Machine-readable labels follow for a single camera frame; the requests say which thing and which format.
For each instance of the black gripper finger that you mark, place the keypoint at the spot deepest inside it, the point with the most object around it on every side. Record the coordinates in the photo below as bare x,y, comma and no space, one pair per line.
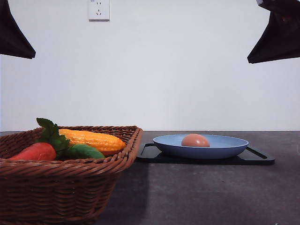
281,39
12,40

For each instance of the brown egg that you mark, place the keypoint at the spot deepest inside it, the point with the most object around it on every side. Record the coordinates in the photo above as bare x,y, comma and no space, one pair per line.
195,140

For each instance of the blue round plate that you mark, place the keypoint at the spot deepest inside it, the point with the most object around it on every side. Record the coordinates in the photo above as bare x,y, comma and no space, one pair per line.
220,146

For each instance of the brown woven wicker basket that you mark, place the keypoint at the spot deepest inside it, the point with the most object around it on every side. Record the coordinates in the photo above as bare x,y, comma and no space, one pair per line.
59,191

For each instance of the orange toy carrot with leaves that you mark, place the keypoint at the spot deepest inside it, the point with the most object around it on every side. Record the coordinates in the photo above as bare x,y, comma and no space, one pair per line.
49,147

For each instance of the green toy cucumber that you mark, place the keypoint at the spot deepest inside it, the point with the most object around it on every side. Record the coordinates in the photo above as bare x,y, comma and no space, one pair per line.
81,151

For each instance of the yellow toy corn cob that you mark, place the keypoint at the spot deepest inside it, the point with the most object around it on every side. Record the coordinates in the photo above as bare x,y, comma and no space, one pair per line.
102,141

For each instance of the black rectangular tray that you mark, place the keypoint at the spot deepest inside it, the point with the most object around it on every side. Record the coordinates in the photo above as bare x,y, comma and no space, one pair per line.
149,154

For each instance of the white wall power socket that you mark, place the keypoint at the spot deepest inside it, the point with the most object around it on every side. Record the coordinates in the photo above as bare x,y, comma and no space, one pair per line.
99,11

